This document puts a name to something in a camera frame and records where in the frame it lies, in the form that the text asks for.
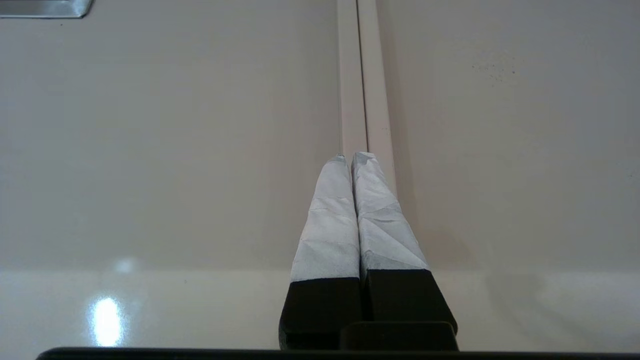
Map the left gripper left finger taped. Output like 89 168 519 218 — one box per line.
278 155 362 351

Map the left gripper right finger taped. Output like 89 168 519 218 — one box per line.
351 151 458 335

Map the beige counter divider strip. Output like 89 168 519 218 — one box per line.
336 0 398 196

